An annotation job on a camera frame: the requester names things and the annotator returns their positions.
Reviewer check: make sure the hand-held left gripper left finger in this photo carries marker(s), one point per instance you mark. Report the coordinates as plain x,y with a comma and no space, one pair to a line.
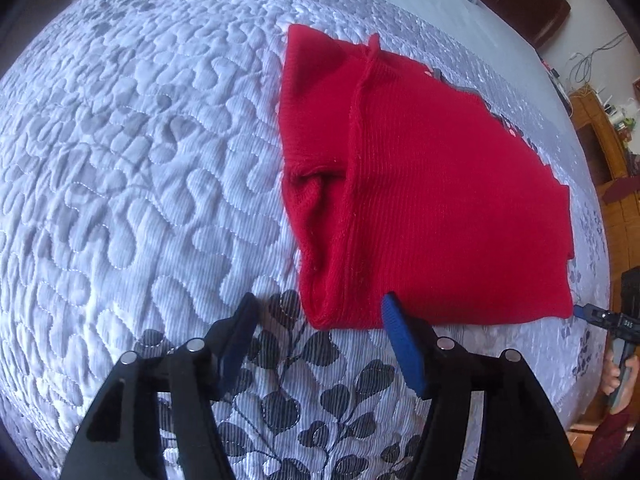
234,342

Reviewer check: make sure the dark wooden headboard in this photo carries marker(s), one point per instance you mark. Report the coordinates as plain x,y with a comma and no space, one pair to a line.
525,0

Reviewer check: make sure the red knitted sweater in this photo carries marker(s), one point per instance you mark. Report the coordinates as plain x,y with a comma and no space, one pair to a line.
425,185

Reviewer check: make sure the dark red cloth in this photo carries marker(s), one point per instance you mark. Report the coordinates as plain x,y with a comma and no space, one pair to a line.
624,190

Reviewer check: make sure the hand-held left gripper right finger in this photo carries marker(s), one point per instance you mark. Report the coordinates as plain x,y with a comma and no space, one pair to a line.
406,347

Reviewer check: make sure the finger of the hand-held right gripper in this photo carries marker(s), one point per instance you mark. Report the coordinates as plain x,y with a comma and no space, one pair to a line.
590,312

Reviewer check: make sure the person's right hand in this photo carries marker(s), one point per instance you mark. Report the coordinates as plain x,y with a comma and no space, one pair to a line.
612,377

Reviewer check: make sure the grey leaf-patterned quilt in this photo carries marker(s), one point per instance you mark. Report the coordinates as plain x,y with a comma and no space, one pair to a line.
150,160

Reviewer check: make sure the person's right forearm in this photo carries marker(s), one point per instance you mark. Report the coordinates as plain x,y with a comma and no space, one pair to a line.
607,442

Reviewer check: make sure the light wooden cabinet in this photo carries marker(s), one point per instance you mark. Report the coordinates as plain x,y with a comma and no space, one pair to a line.
607,140

